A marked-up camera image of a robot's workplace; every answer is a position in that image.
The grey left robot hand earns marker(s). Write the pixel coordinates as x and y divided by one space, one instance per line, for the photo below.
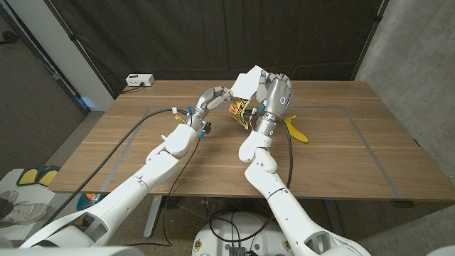
206 101

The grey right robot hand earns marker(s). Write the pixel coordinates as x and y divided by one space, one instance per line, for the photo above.
279 96

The yellow new driver bumper sticker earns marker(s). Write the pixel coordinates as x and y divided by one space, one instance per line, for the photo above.
247 85

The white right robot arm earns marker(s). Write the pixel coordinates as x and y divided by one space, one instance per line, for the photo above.
284 209

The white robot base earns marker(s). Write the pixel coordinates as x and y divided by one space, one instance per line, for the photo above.
245 238

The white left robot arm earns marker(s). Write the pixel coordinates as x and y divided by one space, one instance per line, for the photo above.
142 181

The yellow toy banana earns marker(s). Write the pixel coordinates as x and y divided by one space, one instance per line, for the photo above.
296 133

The black backdrop curtain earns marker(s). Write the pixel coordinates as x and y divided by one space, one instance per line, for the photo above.
284 35

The white power outlet box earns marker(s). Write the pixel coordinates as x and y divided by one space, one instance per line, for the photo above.
139 80

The black backdrop stand pole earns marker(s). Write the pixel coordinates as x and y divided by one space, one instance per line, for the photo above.
81 49
371 35

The grey table leg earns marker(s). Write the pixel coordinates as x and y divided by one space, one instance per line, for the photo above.
336 224
153 217

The teal orange sneaker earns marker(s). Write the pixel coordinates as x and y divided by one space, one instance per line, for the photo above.
89 202

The yellow foot pedal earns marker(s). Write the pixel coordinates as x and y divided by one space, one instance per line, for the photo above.
49 176
27 176

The white sneaker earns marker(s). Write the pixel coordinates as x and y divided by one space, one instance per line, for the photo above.
28 213
9 195

